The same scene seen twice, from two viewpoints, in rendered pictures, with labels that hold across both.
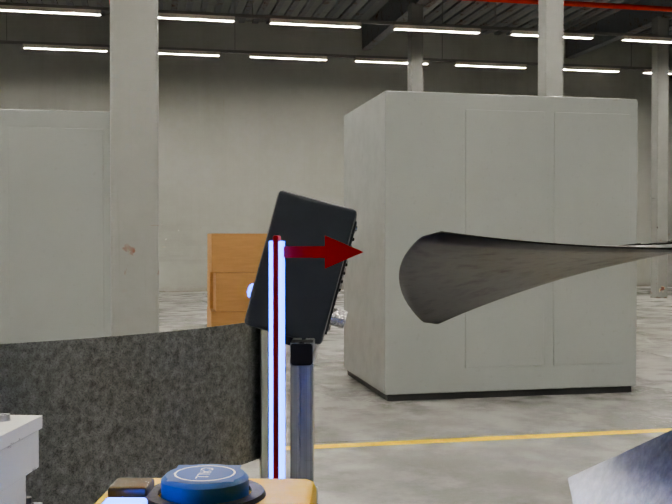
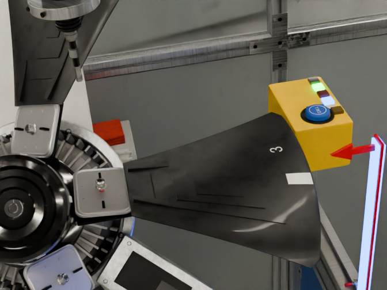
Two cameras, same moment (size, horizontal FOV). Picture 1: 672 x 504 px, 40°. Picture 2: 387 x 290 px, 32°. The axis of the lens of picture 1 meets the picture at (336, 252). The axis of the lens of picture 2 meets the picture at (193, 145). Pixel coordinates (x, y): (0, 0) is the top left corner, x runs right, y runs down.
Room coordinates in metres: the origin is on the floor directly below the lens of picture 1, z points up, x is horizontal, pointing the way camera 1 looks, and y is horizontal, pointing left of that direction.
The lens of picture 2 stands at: (1.31, -0.29, 1.68)
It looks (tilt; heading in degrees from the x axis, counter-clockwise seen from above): 35 degrees down; 171
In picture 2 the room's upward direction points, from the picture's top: 5 degrees counter-clockwise
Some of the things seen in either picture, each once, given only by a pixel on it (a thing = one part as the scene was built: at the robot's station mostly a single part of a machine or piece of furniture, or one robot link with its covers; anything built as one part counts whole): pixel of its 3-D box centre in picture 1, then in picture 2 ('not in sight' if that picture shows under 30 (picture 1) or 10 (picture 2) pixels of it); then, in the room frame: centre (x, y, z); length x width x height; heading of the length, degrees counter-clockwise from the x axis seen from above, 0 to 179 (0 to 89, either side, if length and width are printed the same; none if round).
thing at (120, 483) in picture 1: (131, 488); (337, 110); (0.42, 0.09, 1.08); 0.02 x 0.02 x 0.01; 89
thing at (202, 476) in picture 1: (205, 488); (317, 113); (0.42, 0.06, 1.08); 0.04 x 0.04 x 0.02
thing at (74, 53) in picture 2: not in sight; (75, 58); (0.67, -0.31, 1.36); 0.01 x 0.01 x 0.05
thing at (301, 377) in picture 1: (302, 415); not in sight; (1.20, 0.04, 0.96); 0.03 x 0.03 x 0.20; 89
